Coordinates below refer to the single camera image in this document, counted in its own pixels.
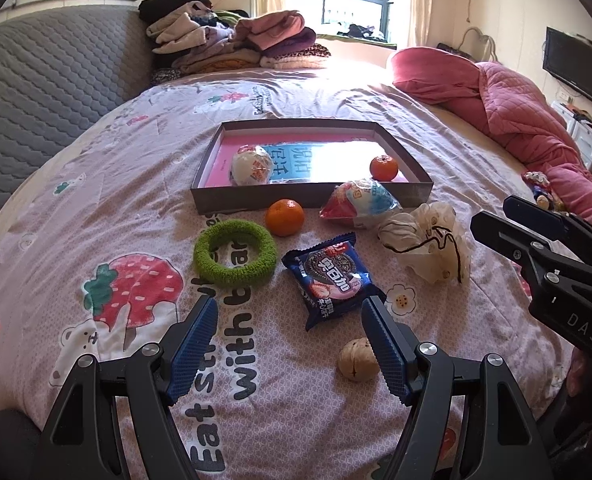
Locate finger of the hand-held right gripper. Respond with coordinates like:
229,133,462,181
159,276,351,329
502,194,592,273
470,210,571,288

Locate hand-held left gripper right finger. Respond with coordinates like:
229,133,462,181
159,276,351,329
360,295,556,480

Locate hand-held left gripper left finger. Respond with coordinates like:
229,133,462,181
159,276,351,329
38,294,220,480

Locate walnut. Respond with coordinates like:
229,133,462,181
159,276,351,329
338,338,381,382

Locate white mesh drawstring pouch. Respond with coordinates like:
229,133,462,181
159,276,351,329
377,202,471,286

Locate green fuzzy scrunchie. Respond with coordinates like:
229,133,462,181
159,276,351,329
193,219,279,288

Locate blue cookie packet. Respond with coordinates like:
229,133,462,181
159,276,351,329
281,232,387,332

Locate shallow grey cardboard box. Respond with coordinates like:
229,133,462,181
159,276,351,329
190,120,434,216

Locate colourful stuffed toy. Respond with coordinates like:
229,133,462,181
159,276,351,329
522,171,566,213

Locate white plastic drawer cabinet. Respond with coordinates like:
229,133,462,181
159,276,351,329
550,100,592,168

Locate pink quilt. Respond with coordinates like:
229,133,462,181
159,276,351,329
446,62,592,241

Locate small tangerine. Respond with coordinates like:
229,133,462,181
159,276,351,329
369,154,399,182

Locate red blue wrapped snack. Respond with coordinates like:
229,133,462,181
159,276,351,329
318,178,403,228

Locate large tangerine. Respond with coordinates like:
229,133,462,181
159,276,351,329
265,199,305,237

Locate black flat television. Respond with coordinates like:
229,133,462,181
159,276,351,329
542,26,592,108

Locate pink printed bed sheet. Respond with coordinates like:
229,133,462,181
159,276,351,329
0,62,591,480

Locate pink pillow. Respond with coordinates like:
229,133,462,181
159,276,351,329
390,47,484,106

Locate white wrapped snack ball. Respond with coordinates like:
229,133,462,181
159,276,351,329
231,144,273,186

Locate dark clothes on windowsill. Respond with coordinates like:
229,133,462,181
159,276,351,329
337,24,389,43

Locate leopard print garment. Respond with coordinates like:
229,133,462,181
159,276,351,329
276,42,333,59

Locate cream knit garment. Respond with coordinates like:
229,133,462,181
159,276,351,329
259,55,329,70

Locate purple folded garment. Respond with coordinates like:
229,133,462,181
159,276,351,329
258,27,317,59

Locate mustard garment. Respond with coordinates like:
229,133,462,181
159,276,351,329
196,55,261,75

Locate grey quilted headboard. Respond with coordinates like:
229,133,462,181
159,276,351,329
0,7,154,241

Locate pile of folded clothes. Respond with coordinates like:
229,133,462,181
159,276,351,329
153,27,261,68

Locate pink folded garment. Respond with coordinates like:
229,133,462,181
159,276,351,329
237,10,309,51

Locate beige garment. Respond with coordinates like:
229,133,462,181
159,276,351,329
146,2,211,56

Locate black garment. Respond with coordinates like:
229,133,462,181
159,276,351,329
138,0,214,25

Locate white cable loop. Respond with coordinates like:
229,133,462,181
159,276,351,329
460,27,499,61

